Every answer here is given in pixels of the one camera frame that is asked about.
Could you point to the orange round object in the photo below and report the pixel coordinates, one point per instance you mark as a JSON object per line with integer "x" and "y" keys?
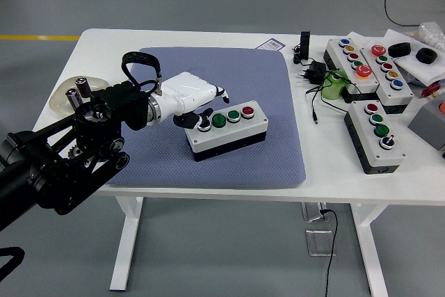
{"x": 442, "y": 107}

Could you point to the plain grey box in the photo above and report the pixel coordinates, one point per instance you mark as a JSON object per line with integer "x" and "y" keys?
{"x": 427, "y": 126}

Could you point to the five-button box with red mushroom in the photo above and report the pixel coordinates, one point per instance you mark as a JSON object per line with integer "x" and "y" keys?
{"x": 339, "y": 51}
{"x": 400, "y": 95}

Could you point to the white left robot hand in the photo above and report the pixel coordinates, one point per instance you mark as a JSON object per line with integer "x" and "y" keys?
{"x": 187, "y": 92}

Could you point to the grey four-button control box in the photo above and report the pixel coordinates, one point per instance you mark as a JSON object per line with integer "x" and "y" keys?
{"x": 229, "y": 137}
{"x": 380, "y": 156}

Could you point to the clear plastic bag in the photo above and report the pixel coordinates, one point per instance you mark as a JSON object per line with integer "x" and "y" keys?
{"x": 432, "y": 34}

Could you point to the dark cylindrical capacitor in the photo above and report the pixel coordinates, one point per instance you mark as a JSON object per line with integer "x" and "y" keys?
{"x": 82, "y": 86}
{"x": 73, "y": 97}

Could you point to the blue-grey textured mat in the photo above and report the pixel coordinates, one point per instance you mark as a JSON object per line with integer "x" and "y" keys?
{"x": 264, "y": 85}

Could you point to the white table leg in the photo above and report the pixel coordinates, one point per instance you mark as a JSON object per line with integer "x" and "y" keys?
{"x": 125, "y": 251}
{"x": 372, "y": 251}

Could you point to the green plastic cup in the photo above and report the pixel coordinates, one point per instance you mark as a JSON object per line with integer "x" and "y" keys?
{"x": 332, "y": 90}

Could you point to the purple-edged white label card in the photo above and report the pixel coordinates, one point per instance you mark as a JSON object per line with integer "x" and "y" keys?
{"x": 269, "y": 45}

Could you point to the black upright stand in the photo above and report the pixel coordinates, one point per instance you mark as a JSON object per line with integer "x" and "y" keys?
{"x": 305, "y": 46}

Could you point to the black power adapter plug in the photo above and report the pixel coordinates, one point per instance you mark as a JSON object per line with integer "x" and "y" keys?
{"x": 317, "y": 69}

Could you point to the grey floor socket cover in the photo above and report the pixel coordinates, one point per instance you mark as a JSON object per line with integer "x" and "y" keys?
{"x": 318, "y": 243}

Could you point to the cream shallow dish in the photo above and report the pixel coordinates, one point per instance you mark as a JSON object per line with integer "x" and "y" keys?
{"x": 60, "y": 101}

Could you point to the red knob part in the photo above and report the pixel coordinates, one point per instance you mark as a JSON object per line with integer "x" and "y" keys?
{"x": 431, "y": 90}

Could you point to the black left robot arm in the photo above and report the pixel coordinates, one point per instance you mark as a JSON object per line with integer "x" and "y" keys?
{"x": 52, "y": 172}

